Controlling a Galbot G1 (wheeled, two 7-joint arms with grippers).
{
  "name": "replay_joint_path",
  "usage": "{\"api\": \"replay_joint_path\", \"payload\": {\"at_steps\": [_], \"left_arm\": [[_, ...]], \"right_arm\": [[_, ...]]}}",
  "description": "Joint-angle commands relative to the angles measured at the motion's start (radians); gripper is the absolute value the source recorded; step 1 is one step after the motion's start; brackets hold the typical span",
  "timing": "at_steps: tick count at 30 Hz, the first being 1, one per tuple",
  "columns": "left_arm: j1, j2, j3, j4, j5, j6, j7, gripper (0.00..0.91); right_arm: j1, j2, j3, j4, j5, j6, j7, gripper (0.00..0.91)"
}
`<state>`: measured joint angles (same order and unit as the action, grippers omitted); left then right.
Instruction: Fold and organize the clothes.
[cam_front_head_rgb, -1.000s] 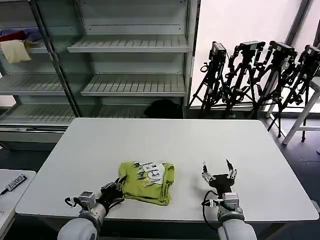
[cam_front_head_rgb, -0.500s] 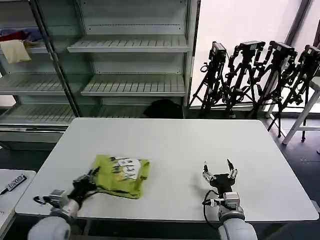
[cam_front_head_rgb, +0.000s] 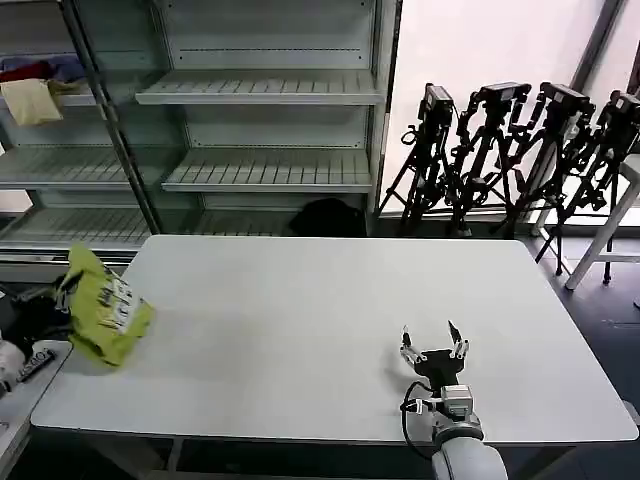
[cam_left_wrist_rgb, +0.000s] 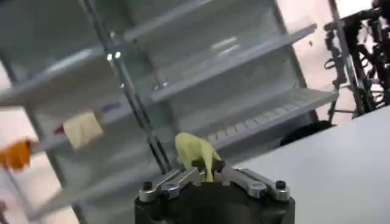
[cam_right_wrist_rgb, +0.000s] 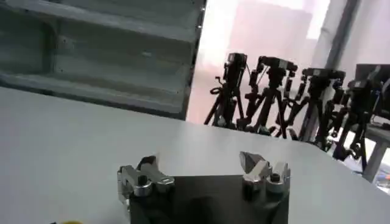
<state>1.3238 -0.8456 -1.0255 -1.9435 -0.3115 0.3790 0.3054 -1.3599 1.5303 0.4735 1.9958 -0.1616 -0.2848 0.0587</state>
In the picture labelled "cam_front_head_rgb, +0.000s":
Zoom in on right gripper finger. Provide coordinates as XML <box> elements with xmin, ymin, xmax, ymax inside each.
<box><xmin>446</xmin><ymin>319</ymin><xmax>471</xmax><ymax>362</ymax></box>
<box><xmin>398</xmin><ymin>324</ymin><xmax>425</xmax><ymax>372</ymax></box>

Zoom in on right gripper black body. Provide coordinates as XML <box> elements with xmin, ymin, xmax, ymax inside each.
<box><xmin>413</xmin><ymin>348</ymin><xmax>465</xmax><ymax>390</ymax></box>

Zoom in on yellow-green shirt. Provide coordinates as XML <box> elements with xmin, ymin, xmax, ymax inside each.
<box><xmin>58</xmin><ymin>243</ymin><xmax>156</xmax><ymax>369</ymax></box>

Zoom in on black lettered flat device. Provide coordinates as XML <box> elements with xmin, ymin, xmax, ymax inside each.
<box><xmin>16</xmin><ymin>348</ymin><xmax>57</xmax><ymax>384</ymax></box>

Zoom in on grey side table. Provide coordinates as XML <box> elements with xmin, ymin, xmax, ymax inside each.
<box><xmin>0</xmin><ymin>338</ymin><xmax>74</xmax><ymax>480</ymax></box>

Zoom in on black bag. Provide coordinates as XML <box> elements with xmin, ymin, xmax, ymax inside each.
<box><xmin>288</xmin><ymin>197</ymin><xmax>367</xmax><ymax>237</ymax></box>

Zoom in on white stool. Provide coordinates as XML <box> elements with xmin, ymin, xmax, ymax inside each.
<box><xmin>530</xmin><ymin>153</ymin><xmax>640</xmax><ymax>292</ymax></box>

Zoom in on white empty shelf unit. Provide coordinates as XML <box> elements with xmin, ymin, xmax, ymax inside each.
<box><xmin>133</xmin><ymin>0</ymin><xmax>399</xmax><ymax>237</ymax></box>

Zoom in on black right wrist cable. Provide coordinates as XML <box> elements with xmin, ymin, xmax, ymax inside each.
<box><xmin>398</xmin><ymin>380</ymin><xmax>444</xmax><ymax>462</ymax></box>

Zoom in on metal wire rack with goods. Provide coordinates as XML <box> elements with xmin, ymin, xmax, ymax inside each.
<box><xmin>0</xmin><ymin>0</ymin><xmax>164</xmax><ymax>264</ymax></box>

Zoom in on black camera tripod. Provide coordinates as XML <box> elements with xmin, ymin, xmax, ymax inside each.
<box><xmin>554</xmin><ymin>89</ymin><xmax>640</xmax><ymax>287</ymax></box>
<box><xmin>378</xmin><ymin>83</ymin><xmax>459</xmax><ymax>237</ymax></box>
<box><xmin>443</xmin><ymin>81</ymin><xmax>532</xmax><ymax>240</ymax></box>
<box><xmin>499</xmin><ymin>81</ymin><xmax>597</xmax><ymax>277</ymax></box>

